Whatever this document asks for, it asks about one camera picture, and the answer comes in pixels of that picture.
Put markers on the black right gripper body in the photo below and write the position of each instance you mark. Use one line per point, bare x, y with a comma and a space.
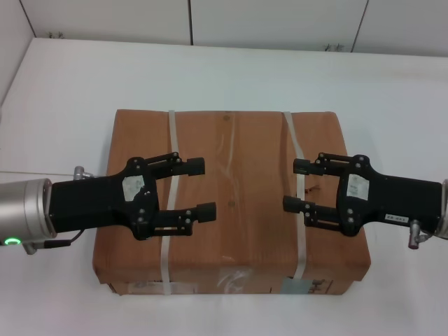
395, 199

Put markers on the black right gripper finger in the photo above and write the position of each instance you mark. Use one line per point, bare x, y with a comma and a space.
304, 166
294, 204

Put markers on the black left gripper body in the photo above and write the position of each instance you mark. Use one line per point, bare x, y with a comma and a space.
91, 199

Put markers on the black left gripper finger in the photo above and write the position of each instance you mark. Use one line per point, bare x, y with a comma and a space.
206, 213
194, 166

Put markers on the brown cardboard box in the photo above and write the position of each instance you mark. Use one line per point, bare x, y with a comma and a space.
245, 227

